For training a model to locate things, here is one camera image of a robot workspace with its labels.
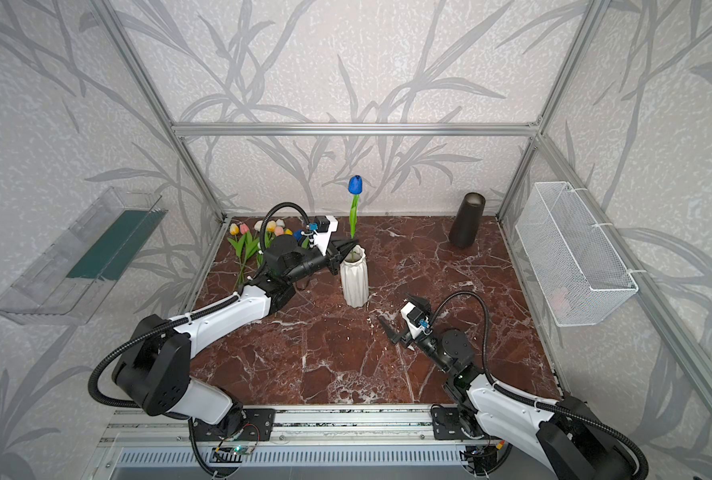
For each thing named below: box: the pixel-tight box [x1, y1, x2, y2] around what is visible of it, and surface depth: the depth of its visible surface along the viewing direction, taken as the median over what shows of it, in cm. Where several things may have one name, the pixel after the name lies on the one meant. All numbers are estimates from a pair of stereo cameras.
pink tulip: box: [239, 223, 259, 287], surface depth 110 cm
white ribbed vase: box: [340, 244, 369, 308], surface depth 84 cm
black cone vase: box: [449, 192, 486, 249], surface depth 105 cm
